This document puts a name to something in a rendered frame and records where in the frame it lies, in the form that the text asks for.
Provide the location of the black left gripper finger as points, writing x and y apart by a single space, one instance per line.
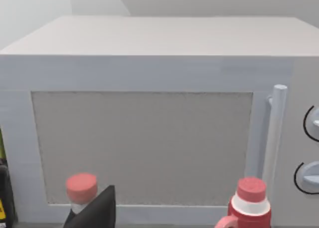
99 210

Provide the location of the dark bottle with red cap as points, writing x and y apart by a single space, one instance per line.
81 188

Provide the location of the microwave oven door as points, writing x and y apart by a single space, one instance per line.
142 148

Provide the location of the black bottle with yellow label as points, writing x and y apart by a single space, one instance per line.
6 195

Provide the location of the red and white bottle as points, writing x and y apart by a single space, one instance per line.
250 203

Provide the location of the pale microwave oven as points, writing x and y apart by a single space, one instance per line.
159 38

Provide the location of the pale microwave knob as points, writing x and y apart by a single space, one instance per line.
309 176
314 124

